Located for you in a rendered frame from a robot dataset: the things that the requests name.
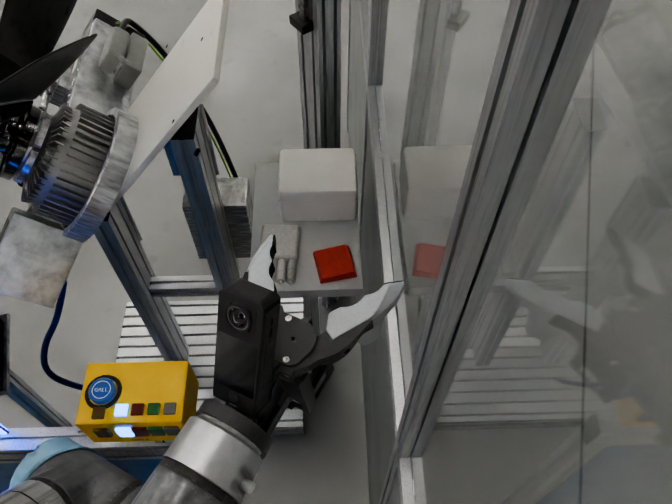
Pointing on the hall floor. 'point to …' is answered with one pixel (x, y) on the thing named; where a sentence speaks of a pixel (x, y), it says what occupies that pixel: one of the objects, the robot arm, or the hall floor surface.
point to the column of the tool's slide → (321, 81)
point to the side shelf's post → (312, 311)
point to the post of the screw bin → (20, 392)
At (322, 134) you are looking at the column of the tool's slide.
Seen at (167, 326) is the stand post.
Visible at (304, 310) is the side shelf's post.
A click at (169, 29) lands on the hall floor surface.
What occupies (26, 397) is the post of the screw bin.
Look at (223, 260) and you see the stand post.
